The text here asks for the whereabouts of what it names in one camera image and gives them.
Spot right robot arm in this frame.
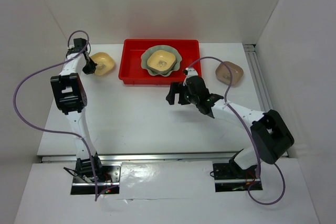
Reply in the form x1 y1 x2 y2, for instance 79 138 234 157
166 76 295 178

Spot aluminium rail front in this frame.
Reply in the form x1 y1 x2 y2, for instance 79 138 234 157
40 150 263 163

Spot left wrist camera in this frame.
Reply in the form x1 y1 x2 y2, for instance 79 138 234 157
67 38 88 55

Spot aluminium rail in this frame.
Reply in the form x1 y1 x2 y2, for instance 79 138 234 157
243 44 273 111
40 150 263 163

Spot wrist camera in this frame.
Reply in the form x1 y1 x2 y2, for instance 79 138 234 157
183 67 198 86
67 38 88 55

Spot yellow square plate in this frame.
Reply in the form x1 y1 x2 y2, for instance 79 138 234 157
90 52 116 76
146 50 176 74

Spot aluminium rail right side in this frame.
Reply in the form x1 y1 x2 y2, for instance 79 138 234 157
243 44 273 111

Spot red plastic bin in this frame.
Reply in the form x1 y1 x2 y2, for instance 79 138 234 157
119 39 200 86

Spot brown square plate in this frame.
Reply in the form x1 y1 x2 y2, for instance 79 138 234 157
215 61 244 86

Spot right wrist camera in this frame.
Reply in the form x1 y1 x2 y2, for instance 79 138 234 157
183 67 198 86

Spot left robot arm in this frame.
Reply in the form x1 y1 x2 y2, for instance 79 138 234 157
50 49 104 182

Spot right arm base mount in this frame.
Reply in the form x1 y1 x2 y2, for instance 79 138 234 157
209 163 263 193

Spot large green scalloped bowl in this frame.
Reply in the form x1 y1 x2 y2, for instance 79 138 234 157
141 45 182 77

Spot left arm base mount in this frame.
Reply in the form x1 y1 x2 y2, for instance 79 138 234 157
69 164 121 196

